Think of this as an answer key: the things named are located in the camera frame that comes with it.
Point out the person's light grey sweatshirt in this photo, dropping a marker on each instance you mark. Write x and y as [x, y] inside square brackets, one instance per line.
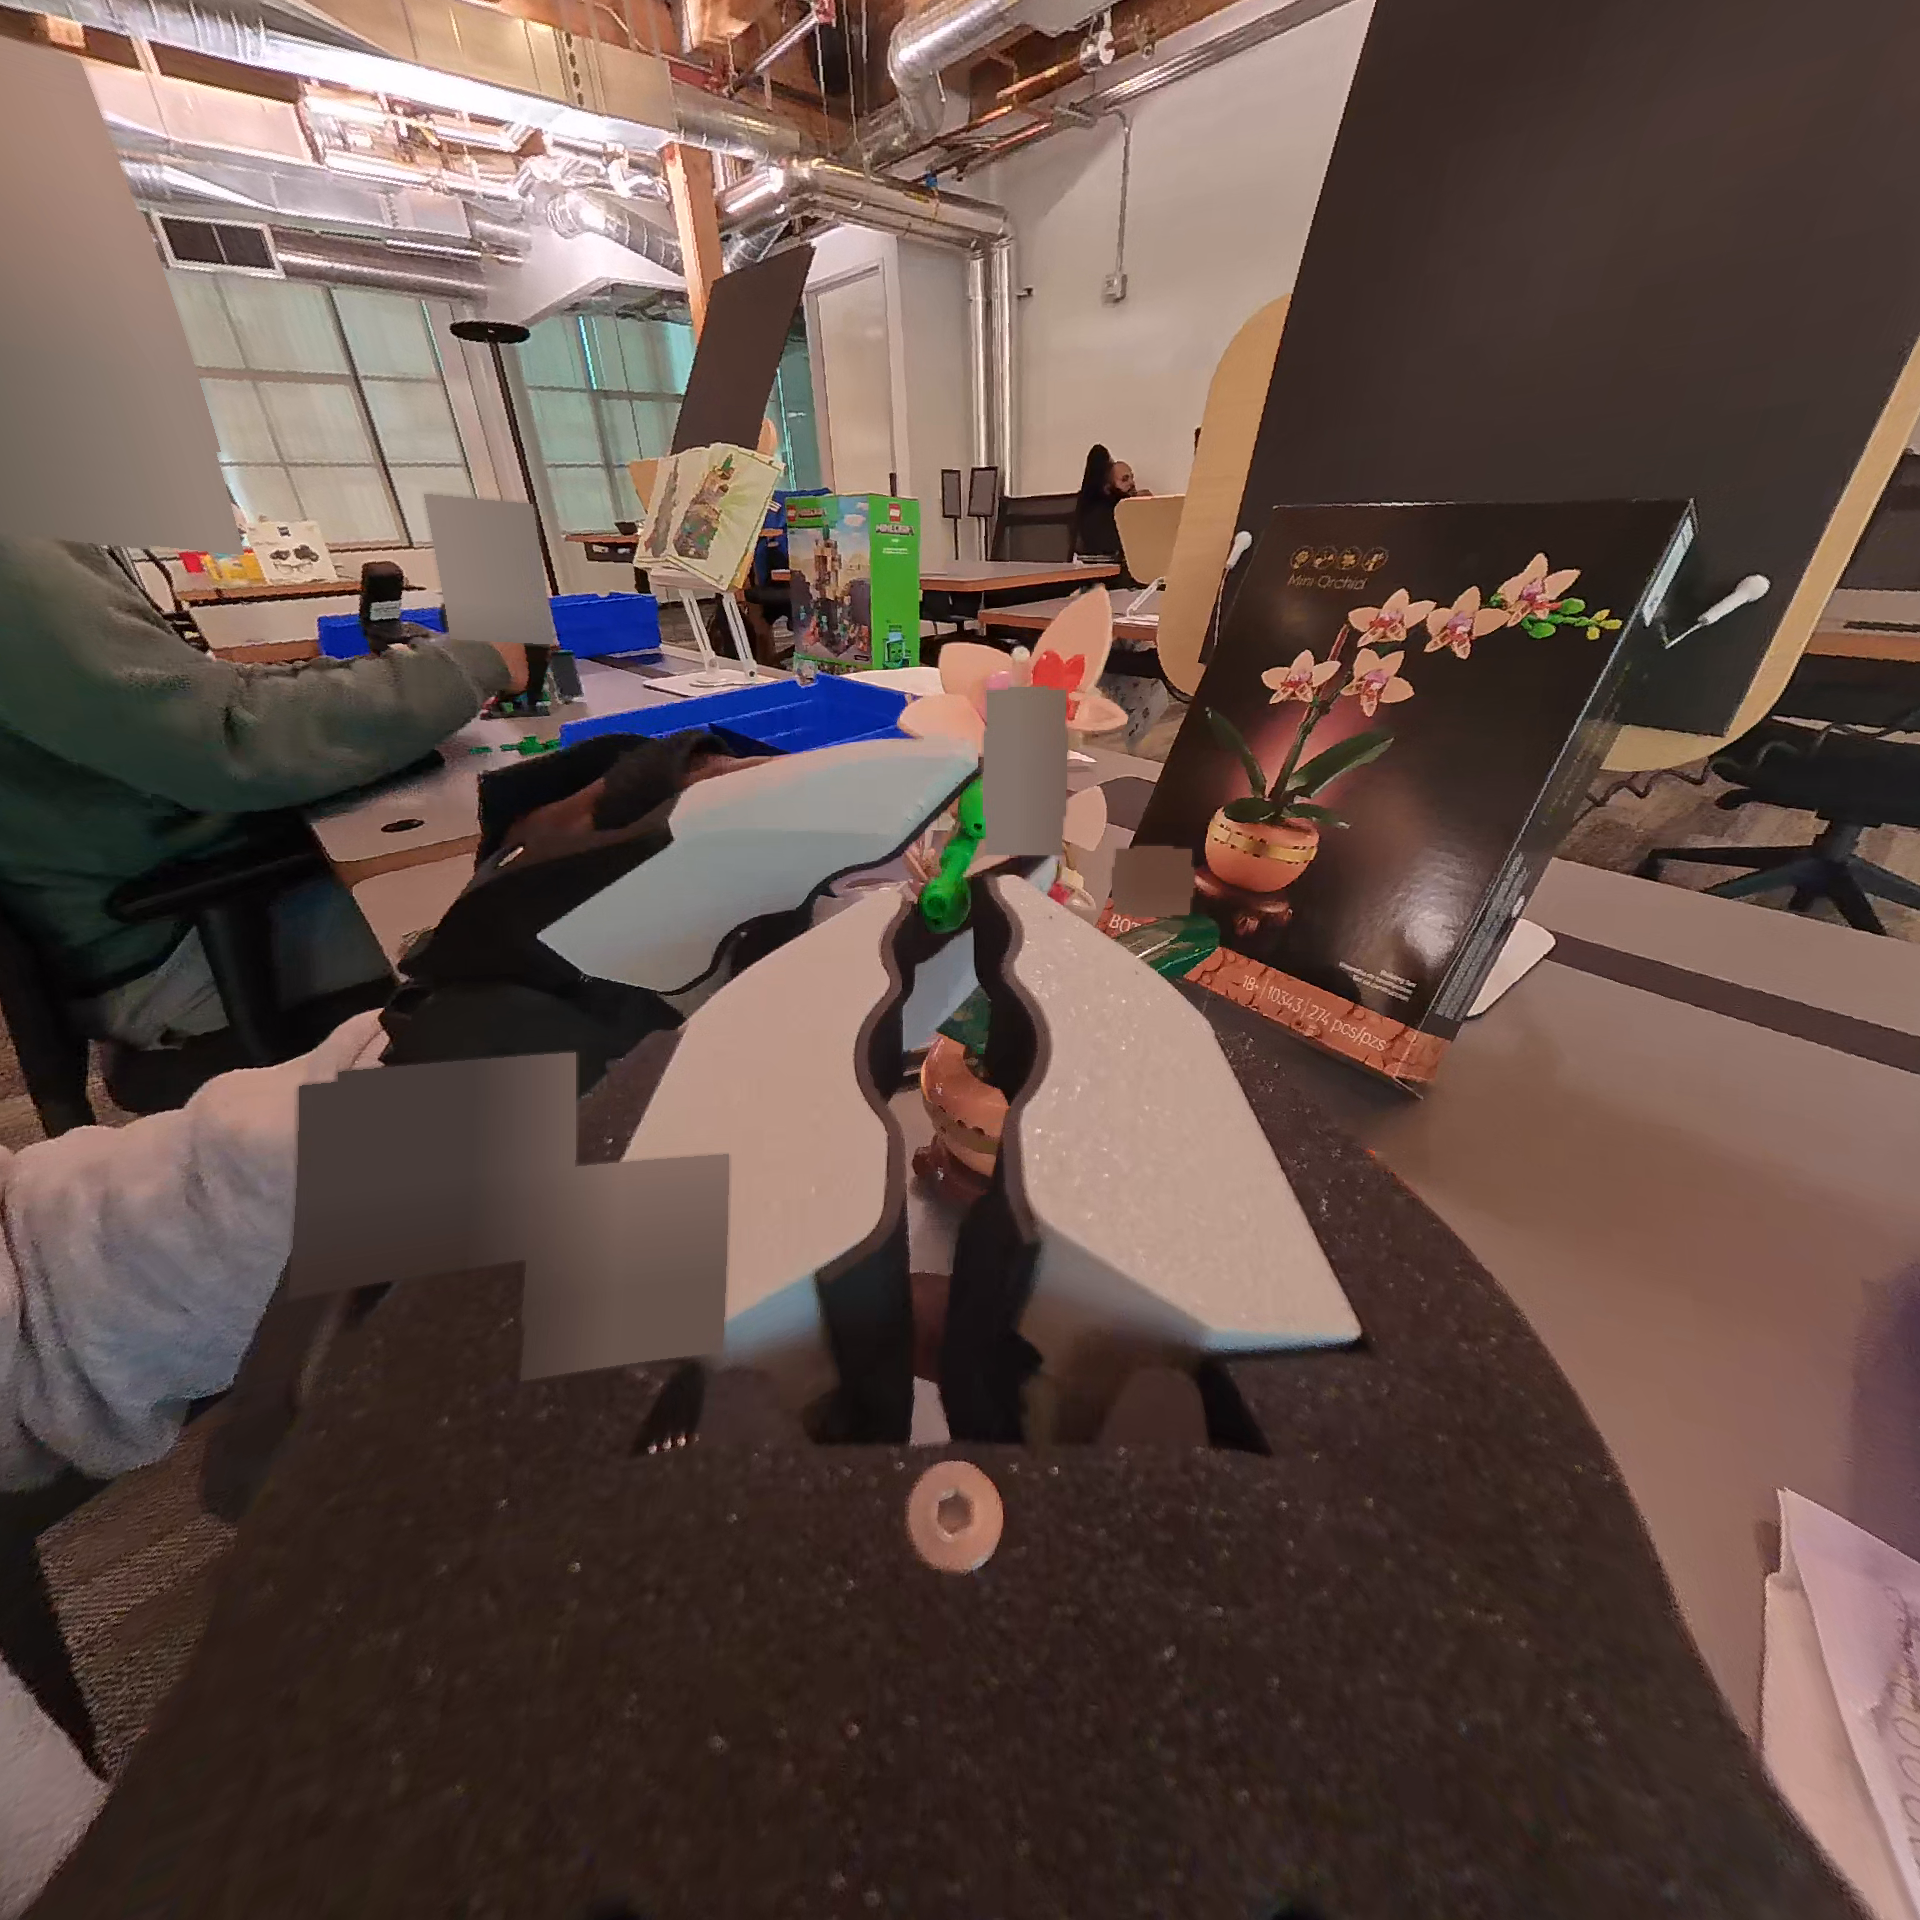
[33, 1806]

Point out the white picture box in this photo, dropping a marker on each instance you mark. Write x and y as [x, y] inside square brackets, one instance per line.
[295, 552]

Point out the blue plastic bin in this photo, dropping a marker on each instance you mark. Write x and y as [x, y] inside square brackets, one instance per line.
[599, 621]
[663, 718]

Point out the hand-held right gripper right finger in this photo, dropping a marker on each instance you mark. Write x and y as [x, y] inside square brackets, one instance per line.
[1155, 1186]

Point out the grey desk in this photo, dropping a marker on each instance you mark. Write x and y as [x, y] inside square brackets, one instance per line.
[361, 799]
[1617, 1277]

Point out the black floor lamp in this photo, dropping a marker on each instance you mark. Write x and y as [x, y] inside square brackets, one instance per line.
[497, 326]

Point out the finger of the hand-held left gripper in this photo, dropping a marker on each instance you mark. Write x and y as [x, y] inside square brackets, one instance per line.
[750, 852]
[937, 995]

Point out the black office chair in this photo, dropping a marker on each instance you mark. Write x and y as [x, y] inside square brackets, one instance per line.
[1032, 530]
[225, 901]
[1819, 792]

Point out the black orchid set box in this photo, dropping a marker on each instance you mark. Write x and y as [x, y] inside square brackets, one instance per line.
[1422, 901]

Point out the toy brick orchid plant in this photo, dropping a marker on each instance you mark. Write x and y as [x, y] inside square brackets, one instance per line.
[1088, 647]

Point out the silver air duct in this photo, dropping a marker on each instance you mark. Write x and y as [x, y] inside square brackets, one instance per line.
[838, 198]

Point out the clear booklet stand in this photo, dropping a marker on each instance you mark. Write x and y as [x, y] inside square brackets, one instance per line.
[705, 684]

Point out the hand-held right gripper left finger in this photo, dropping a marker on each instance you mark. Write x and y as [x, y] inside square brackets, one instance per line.
[783, 1077]

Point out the wood-edged office table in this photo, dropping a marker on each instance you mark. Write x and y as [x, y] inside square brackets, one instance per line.
[1019, 572]

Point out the black framed signs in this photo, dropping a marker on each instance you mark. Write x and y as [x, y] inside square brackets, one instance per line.
[966, 498]

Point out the person's left hand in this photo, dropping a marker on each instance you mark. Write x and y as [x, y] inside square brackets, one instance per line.
[540, 823]

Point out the open instruction booklet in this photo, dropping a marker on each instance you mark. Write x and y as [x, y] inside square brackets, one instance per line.
[705, 524]

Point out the white box stand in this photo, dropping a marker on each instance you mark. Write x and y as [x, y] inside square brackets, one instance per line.
[1517, 966]

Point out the green toy set box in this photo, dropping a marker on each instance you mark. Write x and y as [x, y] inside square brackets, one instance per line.
[889, 598]

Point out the white paper bag heap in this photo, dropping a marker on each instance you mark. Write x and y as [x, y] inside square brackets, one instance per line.
[899, 684]

